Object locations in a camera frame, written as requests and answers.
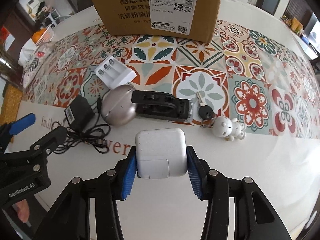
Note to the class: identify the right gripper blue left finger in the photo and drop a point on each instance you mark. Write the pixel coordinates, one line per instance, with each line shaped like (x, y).
(68, 218)

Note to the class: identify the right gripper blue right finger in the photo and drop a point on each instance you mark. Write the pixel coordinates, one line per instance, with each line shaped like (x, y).
(255, 217)

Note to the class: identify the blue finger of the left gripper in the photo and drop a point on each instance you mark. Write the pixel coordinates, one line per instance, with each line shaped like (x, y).
(16, 127)
(38, 151)

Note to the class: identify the black power adapter with cable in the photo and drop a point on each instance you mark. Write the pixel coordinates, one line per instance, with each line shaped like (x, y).
(83, 126)

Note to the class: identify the silver oval earbud case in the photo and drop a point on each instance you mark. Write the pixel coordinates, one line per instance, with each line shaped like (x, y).
(117, 109)

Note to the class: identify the white robot figure keychain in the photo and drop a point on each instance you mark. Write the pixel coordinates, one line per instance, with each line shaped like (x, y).
(229, 129)

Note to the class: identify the white battery charger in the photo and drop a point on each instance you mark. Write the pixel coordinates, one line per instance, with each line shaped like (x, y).
(113, 73)

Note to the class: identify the white square power adapter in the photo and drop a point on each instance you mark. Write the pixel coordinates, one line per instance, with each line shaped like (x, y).
(161, 153)

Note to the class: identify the black clamp mount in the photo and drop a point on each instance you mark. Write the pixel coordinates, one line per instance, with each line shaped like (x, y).
(160, 105)

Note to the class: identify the person's left hand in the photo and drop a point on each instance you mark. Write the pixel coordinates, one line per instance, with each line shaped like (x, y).
(23, 212)

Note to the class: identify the gold yellow box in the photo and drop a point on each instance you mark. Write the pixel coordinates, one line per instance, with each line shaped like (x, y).
(11, 104)

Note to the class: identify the white basket of oranges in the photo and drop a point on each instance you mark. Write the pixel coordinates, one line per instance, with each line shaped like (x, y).
(42, 36)

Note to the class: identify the white shoe rack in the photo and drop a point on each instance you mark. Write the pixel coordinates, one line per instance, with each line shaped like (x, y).
(53, 19)

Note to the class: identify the black key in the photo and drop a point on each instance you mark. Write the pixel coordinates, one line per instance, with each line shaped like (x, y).
(205, 112)

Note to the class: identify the patterned tile table runner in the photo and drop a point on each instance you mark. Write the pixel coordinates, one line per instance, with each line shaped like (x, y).
(241, 73)

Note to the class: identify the left black dining chair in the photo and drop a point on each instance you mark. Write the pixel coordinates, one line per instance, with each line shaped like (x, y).
(84, 4)

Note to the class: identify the white tv cabinet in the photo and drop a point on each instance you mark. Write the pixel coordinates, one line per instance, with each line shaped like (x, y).
(309, 51)

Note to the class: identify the brown cardboard box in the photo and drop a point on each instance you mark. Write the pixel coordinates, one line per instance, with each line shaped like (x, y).
(192, 19)

